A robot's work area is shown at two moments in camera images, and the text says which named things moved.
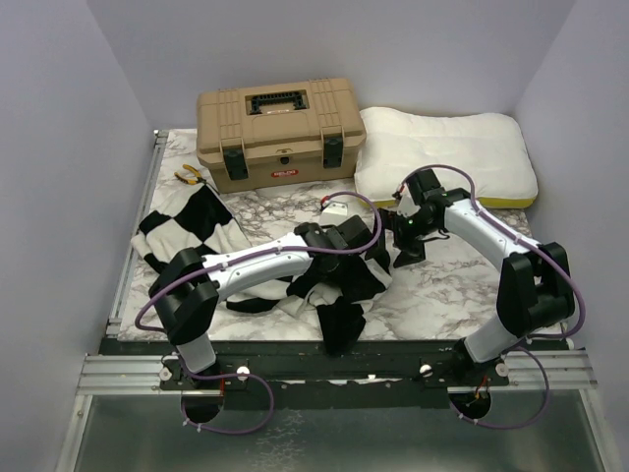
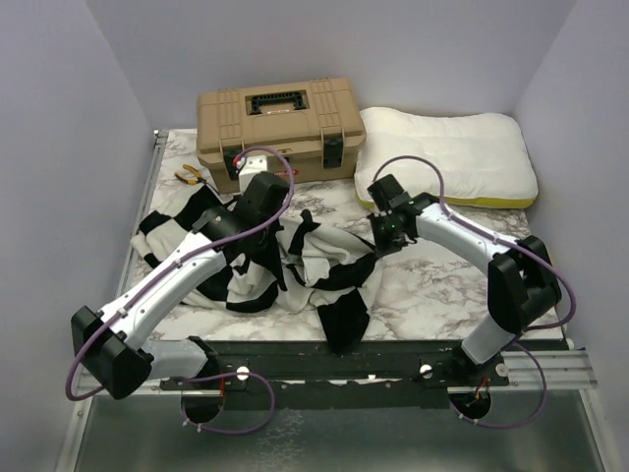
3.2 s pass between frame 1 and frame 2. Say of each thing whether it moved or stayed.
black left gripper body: moved
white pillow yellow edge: stayed
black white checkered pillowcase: moved
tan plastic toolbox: stayed
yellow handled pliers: stayed
